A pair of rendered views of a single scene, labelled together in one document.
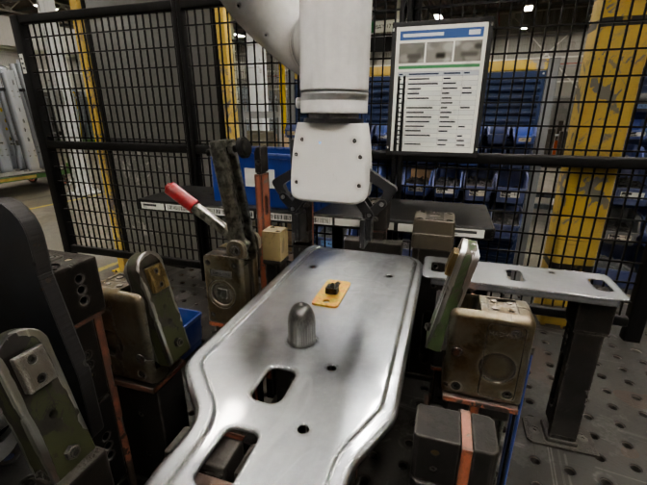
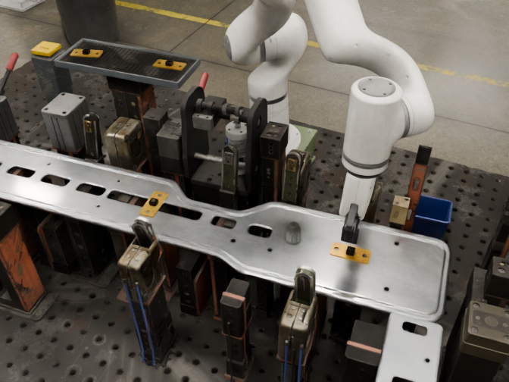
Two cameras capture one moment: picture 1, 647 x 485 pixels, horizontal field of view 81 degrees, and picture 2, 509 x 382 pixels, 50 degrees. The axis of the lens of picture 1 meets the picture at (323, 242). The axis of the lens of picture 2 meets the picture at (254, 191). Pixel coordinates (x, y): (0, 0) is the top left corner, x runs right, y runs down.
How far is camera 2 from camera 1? 1.08 m
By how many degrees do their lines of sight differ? 80
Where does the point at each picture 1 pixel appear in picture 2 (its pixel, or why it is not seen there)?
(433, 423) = (237, 285)
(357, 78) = (350, 152)
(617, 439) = not seen: outside the picture
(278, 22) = not seen: hidden behind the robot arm
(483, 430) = (232, 302)
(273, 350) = (283, 229)
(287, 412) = (242, 236)
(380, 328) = not seen: hidden behind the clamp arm
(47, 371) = (229, 161)
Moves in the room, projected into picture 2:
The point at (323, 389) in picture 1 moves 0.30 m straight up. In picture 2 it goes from (254, 246) to (253, 133)
